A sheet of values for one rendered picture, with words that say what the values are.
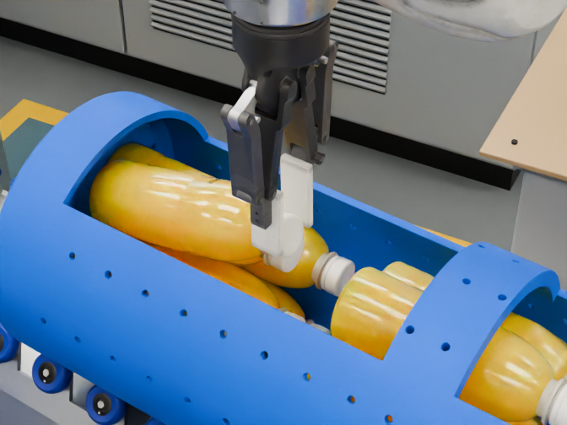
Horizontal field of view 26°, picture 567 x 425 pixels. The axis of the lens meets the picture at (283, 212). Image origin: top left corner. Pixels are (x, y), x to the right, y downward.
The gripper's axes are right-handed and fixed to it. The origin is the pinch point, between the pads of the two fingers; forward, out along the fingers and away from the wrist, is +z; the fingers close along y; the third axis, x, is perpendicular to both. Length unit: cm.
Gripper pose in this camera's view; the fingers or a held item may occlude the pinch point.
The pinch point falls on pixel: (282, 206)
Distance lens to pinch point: 105.9
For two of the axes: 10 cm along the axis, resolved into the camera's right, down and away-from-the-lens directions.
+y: -5.6, 5.5, -6.2
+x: 8.3, 3.7, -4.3
